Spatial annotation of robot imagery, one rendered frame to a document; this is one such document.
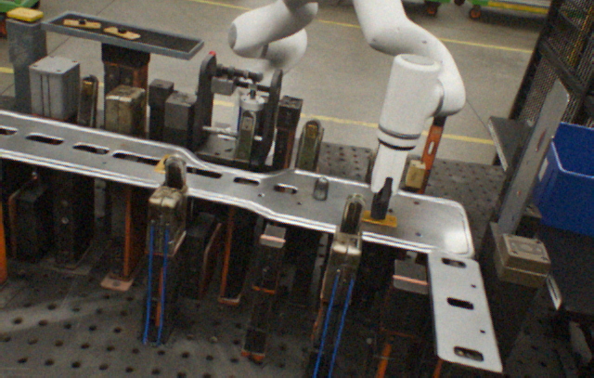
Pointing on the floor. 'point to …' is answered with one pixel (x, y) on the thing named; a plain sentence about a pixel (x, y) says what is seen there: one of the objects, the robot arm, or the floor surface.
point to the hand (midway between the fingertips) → (379, 206)
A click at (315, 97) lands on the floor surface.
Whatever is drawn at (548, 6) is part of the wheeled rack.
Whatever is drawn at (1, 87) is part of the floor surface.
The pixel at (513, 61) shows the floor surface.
